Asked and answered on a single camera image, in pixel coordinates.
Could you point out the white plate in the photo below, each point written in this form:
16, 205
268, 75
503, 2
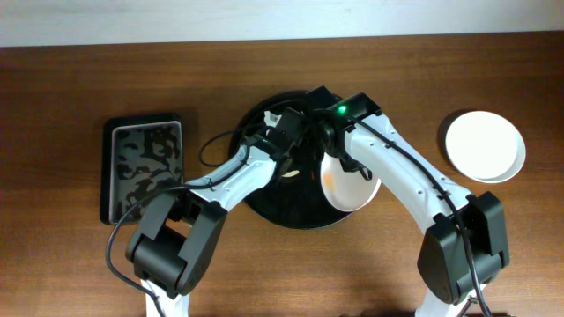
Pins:
346, 191
485, 147

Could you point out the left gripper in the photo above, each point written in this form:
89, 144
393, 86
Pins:
288, 158

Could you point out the round black tray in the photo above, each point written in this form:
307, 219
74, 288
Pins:
298, 201

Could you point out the green yellow sponge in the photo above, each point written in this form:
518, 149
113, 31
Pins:
291, 174

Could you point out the white plate front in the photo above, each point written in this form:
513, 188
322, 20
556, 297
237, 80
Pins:
346, 191

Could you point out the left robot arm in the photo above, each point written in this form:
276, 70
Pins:
176, 238

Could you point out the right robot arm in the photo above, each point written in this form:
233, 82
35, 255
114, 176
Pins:
465, 243

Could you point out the silver metal pan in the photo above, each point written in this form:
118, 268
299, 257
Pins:
143, 159

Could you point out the black rectangular tray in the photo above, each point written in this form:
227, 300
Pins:
106, 140

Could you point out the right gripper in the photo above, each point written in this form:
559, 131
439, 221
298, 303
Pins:
352, 164

